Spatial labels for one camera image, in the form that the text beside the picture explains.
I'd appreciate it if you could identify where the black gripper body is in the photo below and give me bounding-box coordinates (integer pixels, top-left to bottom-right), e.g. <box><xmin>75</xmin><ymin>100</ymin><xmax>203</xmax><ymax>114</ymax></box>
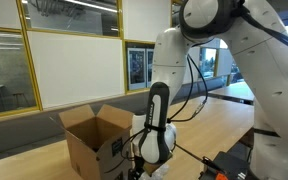
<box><xmin>128</xmin><ymin>155</ymin><xmax>147</xmax><ymax>180</ymax></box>

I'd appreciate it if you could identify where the long clear air pillow strip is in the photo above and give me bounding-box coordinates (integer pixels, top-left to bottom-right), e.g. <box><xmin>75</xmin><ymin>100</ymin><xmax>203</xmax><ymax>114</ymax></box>
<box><xmin>148</xmin><ymin>163</ymin><xmax>171</xmax><ymax>180</ymax></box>

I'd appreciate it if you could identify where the brown cardboard shipping box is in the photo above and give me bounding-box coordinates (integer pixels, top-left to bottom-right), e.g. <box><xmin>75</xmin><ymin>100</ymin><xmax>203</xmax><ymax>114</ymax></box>
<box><xmin>49</xmin><ymin>103</ymin><xmax>135</xmax><ymax>180</ymax></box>

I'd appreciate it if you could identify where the white framed blue poster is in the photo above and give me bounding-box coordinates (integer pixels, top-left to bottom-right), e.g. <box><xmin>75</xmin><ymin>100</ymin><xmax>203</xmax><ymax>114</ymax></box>
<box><xmin>127</xmin><ymin>47</ymin><xmax>148</xmax><ymax>91</ymax></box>

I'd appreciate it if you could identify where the narrow dark framed poster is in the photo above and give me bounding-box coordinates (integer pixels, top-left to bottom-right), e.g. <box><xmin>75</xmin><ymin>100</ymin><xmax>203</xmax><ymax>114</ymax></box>
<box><xmin>146</xmin><ymin>48</ymin><xmax>156</xmax><ymax>88</ymax></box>

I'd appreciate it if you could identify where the light wooden side table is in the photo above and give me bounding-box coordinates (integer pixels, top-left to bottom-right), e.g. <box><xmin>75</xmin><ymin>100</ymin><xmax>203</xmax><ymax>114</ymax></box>
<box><xmin>207</xmin><ymin>81</ymin><xmax>256</xmax><ymax>106</ymax></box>

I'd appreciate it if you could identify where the grey bench sofa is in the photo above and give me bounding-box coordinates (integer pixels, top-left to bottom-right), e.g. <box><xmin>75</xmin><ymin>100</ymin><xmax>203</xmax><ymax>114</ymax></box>
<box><xmin>0</xmin><ymin>75</ymin><xmax>232</xmax><ymax>165</ymax></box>

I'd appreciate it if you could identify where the dark wooden stool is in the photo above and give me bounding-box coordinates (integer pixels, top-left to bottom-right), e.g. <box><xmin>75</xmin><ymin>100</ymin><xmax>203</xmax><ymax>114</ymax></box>
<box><xmin>12</xmin><ymin>92</ymin><xmax>29</xmax><ymax>108</ymax></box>

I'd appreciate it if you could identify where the yellow window frame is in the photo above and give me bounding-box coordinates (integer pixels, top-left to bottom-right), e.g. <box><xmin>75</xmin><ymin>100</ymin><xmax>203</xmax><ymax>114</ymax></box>
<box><xmin>0</xmin><ymin>0</ymin><xmax>185</xmax><ymax>122</ymax></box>

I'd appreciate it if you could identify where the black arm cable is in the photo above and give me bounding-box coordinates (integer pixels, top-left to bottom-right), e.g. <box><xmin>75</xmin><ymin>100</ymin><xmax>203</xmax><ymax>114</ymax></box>
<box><xmin>102</xmin><ymin>3</ymin><xmax>288</xmax><ymax>174</ymax></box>

